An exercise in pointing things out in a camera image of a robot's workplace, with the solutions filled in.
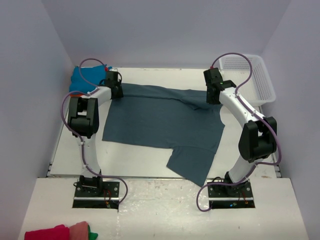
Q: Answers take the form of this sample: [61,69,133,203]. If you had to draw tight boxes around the grey-blue t-shirt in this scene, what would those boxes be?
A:
[102,83,225,186]

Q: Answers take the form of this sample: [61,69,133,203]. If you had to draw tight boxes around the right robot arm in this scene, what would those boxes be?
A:
[203,67,277,197]

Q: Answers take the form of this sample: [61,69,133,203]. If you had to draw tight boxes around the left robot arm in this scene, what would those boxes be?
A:
[66,70,124,197]

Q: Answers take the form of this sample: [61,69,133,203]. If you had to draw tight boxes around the folded blue t-shirt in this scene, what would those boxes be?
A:
[69,65,106,93]

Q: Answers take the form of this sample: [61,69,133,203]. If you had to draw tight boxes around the folded orange t-shirt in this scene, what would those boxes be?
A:
[70,93,83,97]

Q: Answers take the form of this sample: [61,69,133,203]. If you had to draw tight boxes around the white plastic basket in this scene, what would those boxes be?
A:
[216,54,276,107]

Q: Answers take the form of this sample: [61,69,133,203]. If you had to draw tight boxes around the pink folded cloth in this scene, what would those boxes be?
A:
[69,221,89,240]

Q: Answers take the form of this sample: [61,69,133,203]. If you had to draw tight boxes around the green cloth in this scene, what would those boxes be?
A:
[87,225,99,240]

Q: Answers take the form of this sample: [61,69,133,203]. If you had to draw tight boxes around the magenta folded cloth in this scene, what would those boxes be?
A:
[24,224,70,240]

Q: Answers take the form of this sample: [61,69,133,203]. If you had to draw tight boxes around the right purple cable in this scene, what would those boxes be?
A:
[196,52,283,213]

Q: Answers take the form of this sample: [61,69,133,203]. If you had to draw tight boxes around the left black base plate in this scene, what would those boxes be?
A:
[72,181,120,210]

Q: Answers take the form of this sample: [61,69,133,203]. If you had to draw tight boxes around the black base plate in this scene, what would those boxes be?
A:
[207,180,256,210]
[72,181,120,210]

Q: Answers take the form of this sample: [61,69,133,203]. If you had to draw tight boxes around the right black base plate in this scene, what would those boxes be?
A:
[207,180,256,210]

